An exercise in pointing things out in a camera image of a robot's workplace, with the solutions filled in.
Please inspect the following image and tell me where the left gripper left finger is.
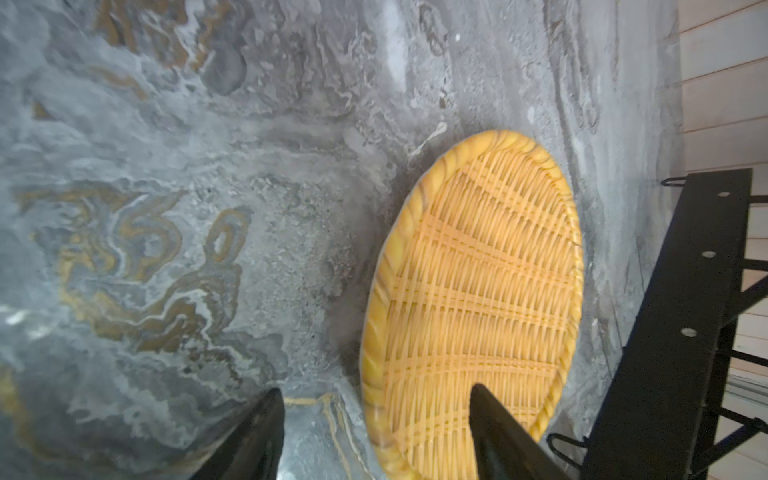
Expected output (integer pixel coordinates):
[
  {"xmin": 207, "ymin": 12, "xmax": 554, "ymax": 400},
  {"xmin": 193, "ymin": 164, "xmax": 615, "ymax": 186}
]
[{"xmin": 191, "ymin": 388, "xmax": 286, "ymax": 480}]

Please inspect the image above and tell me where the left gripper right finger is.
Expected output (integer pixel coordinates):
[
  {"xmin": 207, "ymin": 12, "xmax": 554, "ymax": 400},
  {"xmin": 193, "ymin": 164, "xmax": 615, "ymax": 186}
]
[{"xmin": 469, "ymin": 383, "xmax": 567, "ymax": 480}]

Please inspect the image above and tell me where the black wire dish rack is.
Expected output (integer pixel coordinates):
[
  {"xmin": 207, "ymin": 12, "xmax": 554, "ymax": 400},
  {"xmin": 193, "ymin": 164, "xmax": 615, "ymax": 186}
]
[{"xmin": 572, "ymin": 169, "xmax": 767, "ymax": 479}]

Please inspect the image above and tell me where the yellow woven round mat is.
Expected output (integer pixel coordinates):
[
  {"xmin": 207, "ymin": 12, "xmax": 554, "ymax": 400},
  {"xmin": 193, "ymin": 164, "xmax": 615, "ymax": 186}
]
[{"xmin": 360, "ymin": 130, "xmax": 585, "ymax": 479}]

